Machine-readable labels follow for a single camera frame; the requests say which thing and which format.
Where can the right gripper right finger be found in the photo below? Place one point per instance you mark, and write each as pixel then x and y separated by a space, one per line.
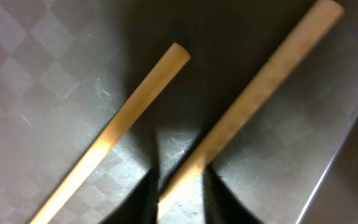
pixel 220 205

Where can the brown serving tray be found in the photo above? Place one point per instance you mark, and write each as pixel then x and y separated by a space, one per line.
pixel 66 67

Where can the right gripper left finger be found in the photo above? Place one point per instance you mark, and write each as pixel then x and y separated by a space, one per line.
pixel 140 207

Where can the wooden chopstick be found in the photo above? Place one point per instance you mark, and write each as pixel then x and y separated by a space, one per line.
pixel 173 60
pixel 312 27

